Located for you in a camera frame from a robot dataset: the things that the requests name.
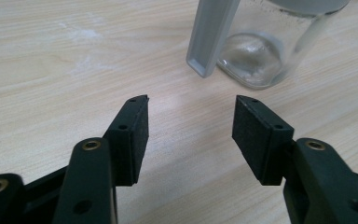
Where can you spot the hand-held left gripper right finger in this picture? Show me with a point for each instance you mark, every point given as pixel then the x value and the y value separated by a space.
pixel 254 140

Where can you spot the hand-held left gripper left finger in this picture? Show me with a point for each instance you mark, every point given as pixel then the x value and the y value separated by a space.
pixel 130 146

